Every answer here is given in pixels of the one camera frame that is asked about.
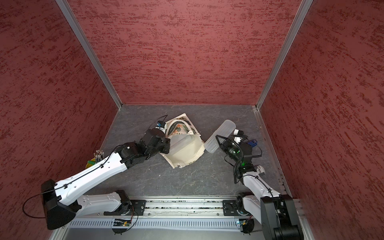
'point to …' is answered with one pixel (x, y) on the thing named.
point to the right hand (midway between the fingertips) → (214, 139)
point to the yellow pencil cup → (97, 156)
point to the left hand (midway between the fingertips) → (168, 143)
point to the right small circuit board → (243, 222)
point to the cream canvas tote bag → (180, 125)
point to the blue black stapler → (252, 143)
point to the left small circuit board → (122, 222)
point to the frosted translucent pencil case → (212, 145)
